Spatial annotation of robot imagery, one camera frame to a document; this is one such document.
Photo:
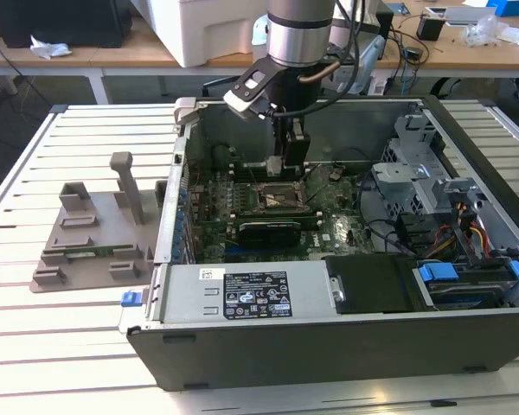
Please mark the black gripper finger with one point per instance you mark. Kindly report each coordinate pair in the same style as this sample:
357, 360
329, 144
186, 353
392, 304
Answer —
280, 138
297, 149

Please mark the silver CPU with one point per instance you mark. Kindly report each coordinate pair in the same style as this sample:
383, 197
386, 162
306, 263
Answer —
273, 166

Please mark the CPU socket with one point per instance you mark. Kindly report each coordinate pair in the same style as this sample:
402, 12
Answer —
272, 190

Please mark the copper coloured tube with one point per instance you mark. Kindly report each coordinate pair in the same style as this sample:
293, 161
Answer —
324, 71

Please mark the round coin battery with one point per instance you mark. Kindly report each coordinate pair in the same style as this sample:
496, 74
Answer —
334, 175

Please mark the white latch RAM slot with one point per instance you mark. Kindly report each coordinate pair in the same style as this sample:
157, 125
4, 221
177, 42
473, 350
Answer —
311, 224
242, 166
242, 173
277, 215

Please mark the black latch RAM slot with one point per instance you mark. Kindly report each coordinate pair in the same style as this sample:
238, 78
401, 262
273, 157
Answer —
277, 218
242, 177
242, 169
277, 211

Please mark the pale blue teach pendant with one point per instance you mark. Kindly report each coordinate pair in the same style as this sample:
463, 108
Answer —
372, 56

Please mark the green motherboard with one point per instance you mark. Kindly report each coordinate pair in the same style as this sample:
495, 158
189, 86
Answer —
337, 225

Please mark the black graphics card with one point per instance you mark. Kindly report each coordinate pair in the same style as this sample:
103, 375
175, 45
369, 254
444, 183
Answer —
268, 235

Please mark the large white box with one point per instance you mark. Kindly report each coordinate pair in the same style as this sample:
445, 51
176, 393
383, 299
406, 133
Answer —
207, 30

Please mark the silver metal drive cage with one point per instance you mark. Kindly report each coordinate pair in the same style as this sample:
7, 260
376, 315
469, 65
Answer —
406, 173

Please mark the blue expansion slot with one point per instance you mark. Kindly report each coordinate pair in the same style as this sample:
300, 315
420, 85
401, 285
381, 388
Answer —
233, 251

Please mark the black power adapter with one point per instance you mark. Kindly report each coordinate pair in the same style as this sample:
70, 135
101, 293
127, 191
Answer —
414, 53

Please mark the black connector block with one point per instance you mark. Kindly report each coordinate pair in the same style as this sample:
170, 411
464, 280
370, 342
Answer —
415, 231

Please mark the small black box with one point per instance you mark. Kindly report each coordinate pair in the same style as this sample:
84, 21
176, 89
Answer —
430, 29

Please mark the black plastic bay cover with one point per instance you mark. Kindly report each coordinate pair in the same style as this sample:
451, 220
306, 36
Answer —
372, 285

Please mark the silver power supply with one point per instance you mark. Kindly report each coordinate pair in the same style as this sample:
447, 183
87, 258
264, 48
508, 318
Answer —
186, 289

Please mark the flat silver device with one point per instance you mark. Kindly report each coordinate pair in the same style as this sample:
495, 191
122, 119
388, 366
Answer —
467, 15

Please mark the wooden desk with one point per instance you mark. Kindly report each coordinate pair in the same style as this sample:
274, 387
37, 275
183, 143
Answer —
112, 54

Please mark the hard disk blue carrier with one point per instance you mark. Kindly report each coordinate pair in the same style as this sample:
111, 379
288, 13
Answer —
439, 273

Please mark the grey parts rack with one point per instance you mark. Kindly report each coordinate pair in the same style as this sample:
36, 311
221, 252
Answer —
99, 207

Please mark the clear plastic bag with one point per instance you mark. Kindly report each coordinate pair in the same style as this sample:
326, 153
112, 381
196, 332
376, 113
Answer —
484, 32

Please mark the green RAM stick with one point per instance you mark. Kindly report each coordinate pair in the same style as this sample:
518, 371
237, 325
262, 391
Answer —
108, 249

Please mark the black open PC case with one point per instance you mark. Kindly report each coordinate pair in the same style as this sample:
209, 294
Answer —
285, 354

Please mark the blue case latch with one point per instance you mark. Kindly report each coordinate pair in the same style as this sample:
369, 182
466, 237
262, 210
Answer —
129, 299

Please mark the blue cardboard box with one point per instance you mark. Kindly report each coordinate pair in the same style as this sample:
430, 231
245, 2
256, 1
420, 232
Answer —
514, 8

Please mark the large black box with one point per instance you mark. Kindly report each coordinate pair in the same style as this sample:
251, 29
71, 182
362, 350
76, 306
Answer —
60, 21

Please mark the crumpled white paper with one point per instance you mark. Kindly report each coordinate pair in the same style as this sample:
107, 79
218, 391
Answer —
47, 46

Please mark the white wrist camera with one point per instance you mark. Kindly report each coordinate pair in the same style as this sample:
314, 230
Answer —
246, 101

